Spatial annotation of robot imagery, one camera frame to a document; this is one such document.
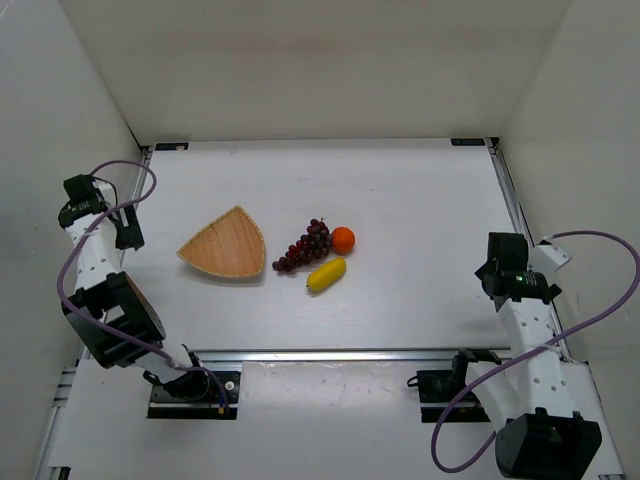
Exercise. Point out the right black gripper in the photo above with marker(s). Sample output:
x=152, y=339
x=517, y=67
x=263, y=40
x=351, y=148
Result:
x=486, y=272

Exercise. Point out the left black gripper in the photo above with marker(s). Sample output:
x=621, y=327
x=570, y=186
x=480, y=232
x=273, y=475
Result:
x=129, y=232

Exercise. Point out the fake orange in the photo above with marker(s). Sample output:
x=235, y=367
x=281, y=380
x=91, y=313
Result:
x=343, y=240

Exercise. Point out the fake yellow lemon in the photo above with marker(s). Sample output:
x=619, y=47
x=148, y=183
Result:
x=326, y=275

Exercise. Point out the dark red fake grapes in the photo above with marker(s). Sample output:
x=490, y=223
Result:
x=312, y=246

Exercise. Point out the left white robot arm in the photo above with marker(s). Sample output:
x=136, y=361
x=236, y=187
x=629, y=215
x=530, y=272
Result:
x=109, y=313

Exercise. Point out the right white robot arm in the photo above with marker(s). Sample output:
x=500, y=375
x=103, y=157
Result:
x=539, y=430

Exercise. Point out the woven triangular fruit basket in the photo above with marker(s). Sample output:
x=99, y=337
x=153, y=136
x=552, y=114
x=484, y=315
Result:
x=232, y=247

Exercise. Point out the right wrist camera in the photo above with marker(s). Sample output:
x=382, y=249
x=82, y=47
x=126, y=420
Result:
x=548, y=257

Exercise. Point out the right aluminium rail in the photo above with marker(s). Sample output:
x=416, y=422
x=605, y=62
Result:
x=518, y=219

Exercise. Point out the aluminium rail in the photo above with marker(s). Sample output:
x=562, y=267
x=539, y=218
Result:
x=328, y=355
x=138, y=174
x=518, y=219

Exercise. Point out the left aluminium rail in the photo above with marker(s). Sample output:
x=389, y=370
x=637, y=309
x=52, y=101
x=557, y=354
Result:
x=138, y=174

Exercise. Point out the left corner bracket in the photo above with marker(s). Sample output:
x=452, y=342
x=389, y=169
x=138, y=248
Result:
x=171, y=146

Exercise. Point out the corner bracket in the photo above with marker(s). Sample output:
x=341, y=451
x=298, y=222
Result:
x=171, y=146
x=467, y=142

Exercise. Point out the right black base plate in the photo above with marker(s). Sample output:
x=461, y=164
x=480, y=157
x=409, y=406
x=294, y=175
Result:
x=436, y=388

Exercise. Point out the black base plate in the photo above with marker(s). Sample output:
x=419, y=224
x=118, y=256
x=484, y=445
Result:
x=436, y=388
x=196, y=399

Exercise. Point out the right corner bracket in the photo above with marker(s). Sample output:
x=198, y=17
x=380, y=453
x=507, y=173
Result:
x=467, y=142

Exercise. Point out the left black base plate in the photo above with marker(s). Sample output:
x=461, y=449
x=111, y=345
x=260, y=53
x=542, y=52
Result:
x=196, y=399

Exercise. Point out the front aluminium rail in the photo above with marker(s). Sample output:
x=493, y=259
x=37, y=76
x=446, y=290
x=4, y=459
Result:
x=328, y=355

